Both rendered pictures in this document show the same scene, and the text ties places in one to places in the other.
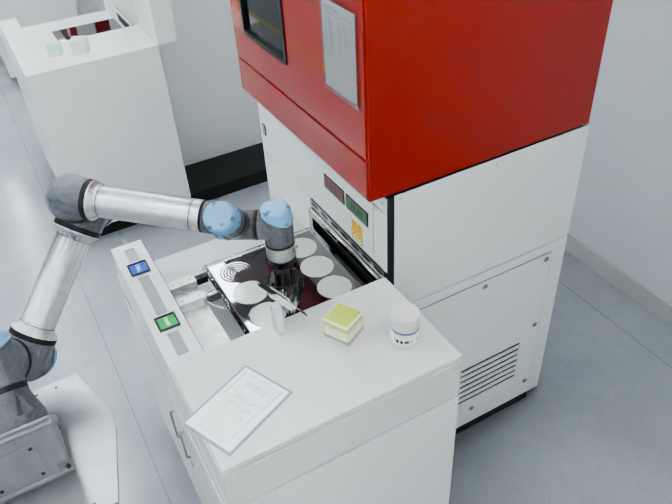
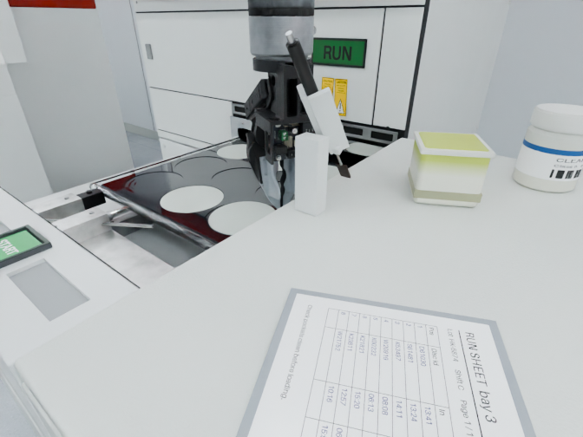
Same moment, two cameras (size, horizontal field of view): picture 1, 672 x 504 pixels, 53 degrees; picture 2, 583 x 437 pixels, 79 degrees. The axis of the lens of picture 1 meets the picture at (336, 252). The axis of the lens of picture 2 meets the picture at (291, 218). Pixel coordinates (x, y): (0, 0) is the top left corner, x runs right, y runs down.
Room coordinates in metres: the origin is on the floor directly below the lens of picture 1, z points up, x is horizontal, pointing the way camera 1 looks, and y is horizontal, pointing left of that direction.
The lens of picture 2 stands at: (0.93, 0.33, 1.15)
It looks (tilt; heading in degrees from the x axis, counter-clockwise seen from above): 29 degrees down; 335
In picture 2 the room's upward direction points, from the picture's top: straight up
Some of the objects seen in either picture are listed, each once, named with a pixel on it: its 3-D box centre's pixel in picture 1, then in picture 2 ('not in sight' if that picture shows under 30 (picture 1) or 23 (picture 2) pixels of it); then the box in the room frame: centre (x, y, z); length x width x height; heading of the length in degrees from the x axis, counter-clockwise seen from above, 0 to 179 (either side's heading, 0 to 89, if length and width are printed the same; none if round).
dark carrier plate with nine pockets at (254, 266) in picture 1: (284, 279); (239, 179); (1.52, 0.16, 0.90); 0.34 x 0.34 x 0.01; 27
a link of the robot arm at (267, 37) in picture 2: (282, 249); (284, 39); (1.36, 0.14, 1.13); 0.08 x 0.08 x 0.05
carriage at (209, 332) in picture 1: (203, 325); (109, 264); (1.38, 0.38, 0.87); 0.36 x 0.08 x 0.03; 27
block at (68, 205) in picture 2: (182, 285); (52, 211); (1.52, 0.46, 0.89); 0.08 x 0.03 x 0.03; 117
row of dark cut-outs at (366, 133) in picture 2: (344, 235); (302, 120); (1.63, -0.03, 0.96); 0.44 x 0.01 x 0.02; 27
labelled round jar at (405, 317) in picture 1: (405, 326); (554, 147); (1.18, -0.16, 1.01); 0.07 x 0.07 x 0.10
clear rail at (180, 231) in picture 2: (226, 302); (153, 217); (1.44, 0.32, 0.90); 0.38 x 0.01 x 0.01; 27
